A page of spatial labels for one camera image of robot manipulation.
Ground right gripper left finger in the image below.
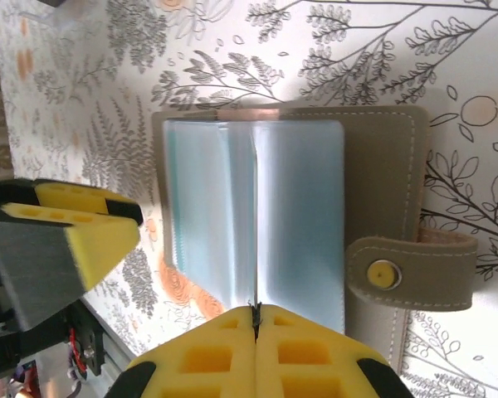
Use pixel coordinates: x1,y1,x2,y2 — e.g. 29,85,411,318
106,304,257,398

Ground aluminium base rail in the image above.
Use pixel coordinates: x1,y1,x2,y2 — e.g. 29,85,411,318
81,296,140,368

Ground pale blue card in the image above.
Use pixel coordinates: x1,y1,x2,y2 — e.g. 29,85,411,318
257,123,346,335

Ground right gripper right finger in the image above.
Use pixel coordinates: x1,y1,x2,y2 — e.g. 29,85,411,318
255,304,408,398

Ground taupe leather card holder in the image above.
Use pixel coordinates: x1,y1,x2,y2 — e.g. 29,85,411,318
151,105,479,374

